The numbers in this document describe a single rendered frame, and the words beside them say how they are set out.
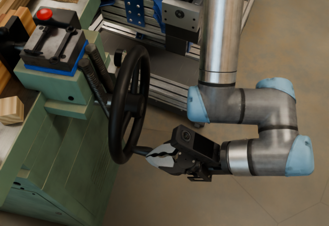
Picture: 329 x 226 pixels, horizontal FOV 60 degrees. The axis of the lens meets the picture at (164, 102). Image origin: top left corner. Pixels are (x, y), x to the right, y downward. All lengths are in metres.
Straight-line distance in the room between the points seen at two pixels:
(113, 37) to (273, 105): 1.26
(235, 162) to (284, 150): 0.09
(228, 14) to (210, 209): 1.07
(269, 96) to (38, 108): 0.48
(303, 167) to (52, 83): 0.50
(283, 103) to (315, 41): 1.62
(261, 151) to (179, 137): 0.16
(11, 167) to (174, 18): 0.69
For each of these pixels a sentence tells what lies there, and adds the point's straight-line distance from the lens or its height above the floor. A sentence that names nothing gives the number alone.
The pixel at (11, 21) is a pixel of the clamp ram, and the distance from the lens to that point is 0.68.
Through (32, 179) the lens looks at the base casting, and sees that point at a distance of 0.72.
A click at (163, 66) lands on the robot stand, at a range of 1.54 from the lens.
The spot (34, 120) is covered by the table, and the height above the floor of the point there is 0.87.
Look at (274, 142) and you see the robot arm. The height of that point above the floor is 0.91.
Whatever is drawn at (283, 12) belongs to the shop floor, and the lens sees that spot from 2.33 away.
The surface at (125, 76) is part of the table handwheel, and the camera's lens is 0.57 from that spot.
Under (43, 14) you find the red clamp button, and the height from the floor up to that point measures 1.02.
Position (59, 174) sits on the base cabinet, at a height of 0.65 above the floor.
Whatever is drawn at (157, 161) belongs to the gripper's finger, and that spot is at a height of 0.77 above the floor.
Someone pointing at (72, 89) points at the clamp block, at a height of 0.93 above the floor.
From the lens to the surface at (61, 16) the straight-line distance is 0.63.
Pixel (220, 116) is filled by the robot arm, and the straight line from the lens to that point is 0.57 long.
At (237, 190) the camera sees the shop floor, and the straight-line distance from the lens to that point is 1.49.
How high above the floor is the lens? 1.40
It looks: 58 degrees down
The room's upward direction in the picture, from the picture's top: straight up
